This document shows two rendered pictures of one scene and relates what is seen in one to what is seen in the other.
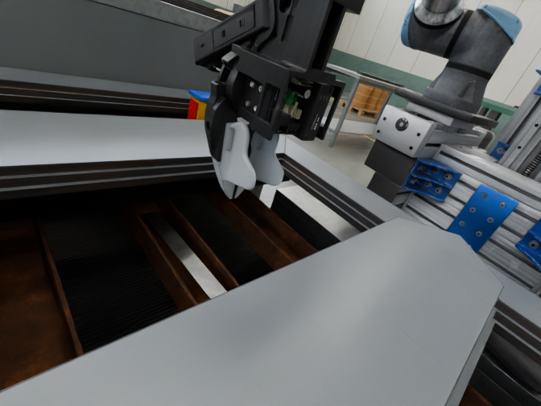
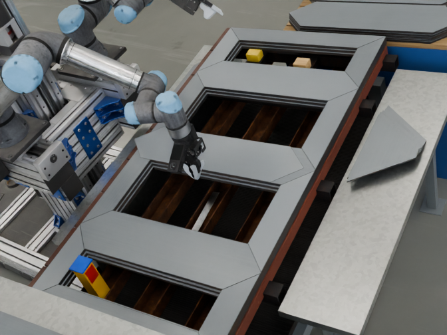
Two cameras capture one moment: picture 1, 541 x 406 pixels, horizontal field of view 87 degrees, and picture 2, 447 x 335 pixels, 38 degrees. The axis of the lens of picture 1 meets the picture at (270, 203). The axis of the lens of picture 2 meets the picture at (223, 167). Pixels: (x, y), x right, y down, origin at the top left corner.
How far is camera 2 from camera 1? 2.19 m
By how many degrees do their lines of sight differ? 69
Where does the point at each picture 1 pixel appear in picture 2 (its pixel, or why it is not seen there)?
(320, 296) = (209, 160)
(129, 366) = (249, 173)
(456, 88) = (20, 125)
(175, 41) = not seen: hidden behind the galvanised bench
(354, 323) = (213, 152)
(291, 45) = (193, 137)
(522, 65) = not seen: outside the picture
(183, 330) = (237, 172)
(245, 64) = (195, 149)
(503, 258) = (104, 131)
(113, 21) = not seen: hidden behind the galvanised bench
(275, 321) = (224, 163)
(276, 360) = (233, 159)
